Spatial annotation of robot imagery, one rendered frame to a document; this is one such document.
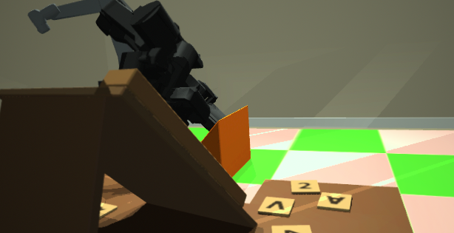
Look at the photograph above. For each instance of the yellow letter tile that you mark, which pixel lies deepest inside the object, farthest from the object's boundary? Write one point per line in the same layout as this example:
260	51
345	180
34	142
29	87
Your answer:
276	206
291	229
305	187
334	201

